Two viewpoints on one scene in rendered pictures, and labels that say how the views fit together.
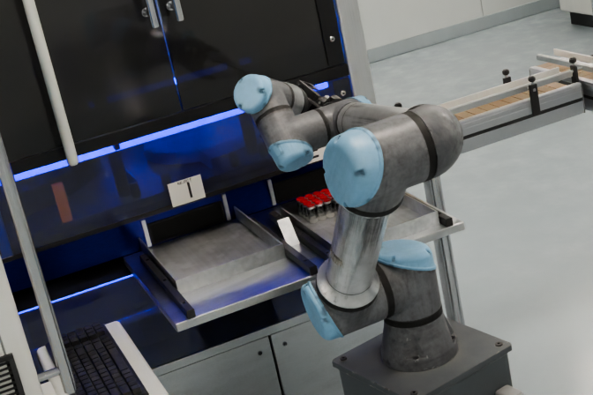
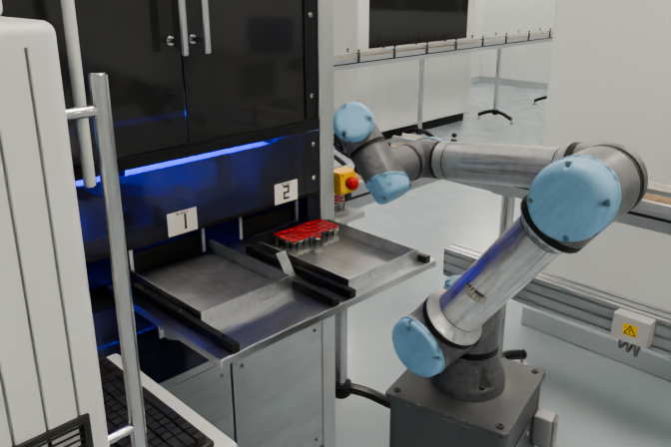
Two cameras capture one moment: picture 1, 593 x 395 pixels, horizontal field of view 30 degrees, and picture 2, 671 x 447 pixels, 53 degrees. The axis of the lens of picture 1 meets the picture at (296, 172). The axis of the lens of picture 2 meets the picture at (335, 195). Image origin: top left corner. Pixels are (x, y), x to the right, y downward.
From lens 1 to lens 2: 1.18 m
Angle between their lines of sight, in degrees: 25
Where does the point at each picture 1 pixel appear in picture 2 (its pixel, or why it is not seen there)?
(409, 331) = (479, 363)
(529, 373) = (369, 375)
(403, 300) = (485, 334)
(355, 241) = (520, 277)
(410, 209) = (377, 246)
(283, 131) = (389, 163)
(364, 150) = (606, 179)
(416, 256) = not seen: hidden behind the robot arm
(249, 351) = (213, 374)
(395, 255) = not seen: hidden behind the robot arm
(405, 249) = not seen: hidden behind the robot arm
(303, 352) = (254, 372)
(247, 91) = (352, 118)
